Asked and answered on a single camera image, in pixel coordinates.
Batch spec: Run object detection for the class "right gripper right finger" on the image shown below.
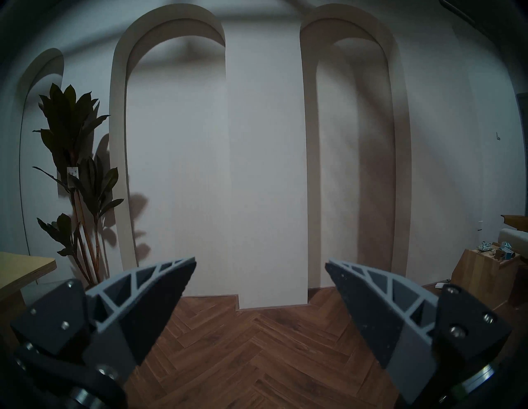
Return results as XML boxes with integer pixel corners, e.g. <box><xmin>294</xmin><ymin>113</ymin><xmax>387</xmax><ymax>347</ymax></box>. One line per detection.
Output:
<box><xmin>325</xmin><ymin>259</ymin><xmax>512</xmax><ymax>404</ymax></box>

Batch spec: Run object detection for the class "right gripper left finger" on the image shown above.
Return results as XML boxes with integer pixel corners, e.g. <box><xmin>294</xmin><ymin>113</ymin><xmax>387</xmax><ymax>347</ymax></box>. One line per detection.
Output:
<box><xmin>10</xmin><ymin>258</ymin><xmax>197</xmax><ymax>382</ymax></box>

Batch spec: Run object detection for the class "wooden cube box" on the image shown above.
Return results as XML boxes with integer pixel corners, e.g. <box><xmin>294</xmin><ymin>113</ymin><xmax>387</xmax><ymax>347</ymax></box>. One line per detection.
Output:
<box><xmin>450</xmin><ymin>249</ymin><xmax>521</xmax><ymax>310</ymax></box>

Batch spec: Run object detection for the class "light wooden table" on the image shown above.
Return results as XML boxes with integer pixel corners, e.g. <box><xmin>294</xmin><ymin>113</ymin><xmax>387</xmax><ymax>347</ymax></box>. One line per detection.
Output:
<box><xmin>0</xmin><ymin>252</ymin><xmax>57</xmax><ymax>343</ymax></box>

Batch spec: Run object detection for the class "white cushioned wooden armchair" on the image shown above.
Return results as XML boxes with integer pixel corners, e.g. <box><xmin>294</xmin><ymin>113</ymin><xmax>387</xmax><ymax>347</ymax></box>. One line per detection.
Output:
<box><xmin>497</xmin><ymin>214</ymin><xmax>528</xmax><ymax>258</ymax></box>

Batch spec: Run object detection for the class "tall green leafy plant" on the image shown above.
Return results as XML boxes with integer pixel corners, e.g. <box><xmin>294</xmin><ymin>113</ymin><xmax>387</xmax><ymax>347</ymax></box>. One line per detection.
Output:
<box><xmin>32</xmin><ymin>83</ymin><xmax>124</xmax><ymax>289</ymax></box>

